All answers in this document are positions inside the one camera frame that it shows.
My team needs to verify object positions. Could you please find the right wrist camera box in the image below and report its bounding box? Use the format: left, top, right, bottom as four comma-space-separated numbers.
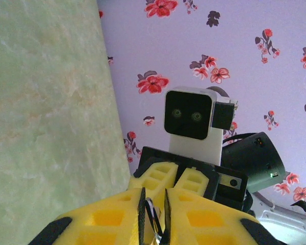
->
164, 86, 237, 165

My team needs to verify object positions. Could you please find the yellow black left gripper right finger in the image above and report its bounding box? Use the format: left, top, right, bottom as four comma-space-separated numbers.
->
163, 188, 288, 245

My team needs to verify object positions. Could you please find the grey right arm cable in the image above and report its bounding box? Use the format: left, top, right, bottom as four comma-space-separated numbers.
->
206, 86, 231, 99

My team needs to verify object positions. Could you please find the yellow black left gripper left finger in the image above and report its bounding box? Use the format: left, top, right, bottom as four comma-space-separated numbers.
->
28, 187, 146, 245

